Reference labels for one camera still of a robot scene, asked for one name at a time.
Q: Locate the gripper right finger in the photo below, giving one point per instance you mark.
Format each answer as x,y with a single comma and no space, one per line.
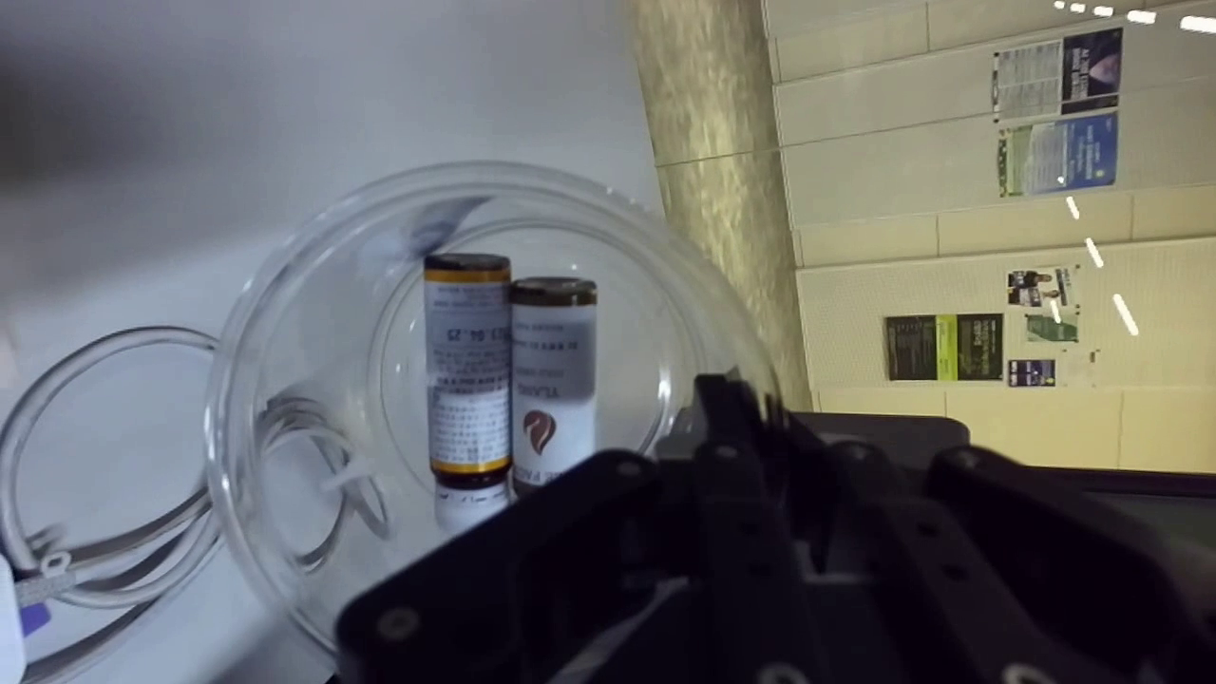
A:
997,570

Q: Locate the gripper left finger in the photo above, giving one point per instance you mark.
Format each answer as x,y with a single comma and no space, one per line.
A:
532,560

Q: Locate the cluster of small wall notices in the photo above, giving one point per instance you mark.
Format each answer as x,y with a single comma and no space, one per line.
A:
1043,328

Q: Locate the white plug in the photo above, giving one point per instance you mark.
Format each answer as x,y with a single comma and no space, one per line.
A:
11,627

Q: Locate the pair of wall posters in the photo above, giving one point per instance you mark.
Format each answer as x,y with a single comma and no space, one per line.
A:
1054,114

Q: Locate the brown bottle with white label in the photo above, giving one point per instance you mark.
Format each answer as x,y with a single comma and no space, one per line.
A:
556,380

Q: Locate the brown bottle with yellow bands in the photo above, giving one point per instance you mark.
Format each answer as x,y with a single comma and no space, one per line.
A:
467,380

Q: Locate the dark green wall poster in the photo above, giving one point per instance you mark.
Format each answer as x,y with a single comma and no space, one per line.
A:
942,348

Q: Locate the clear glass bowl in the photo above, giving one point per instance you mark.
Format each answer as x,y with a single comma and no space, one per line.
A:
332,313

